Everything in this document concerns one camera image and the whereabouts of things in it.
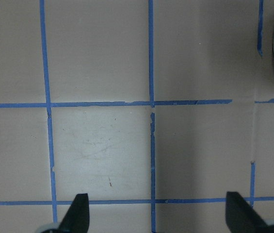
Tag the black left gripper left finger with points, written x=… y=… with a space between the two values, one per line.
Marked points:
x=76 y=219

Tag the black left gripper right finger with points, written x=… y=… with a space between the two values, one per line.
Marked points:
x=242 y=218

